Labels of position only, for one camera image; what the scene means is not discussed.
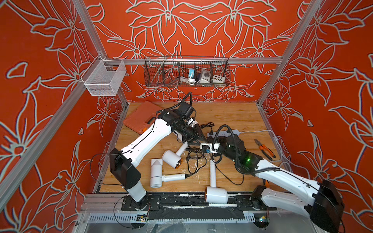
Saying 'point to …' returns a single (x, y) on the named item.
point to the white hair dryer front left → (156, 175)
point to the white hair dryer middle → (173, 159)
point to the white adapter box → (205, 76)
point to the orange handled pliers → (264, 149)
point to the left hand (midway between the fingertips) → (205, 140)
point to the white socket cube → (218, 79)
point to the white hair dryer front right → (214, 194)
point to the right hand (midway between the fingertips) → (206, 136)
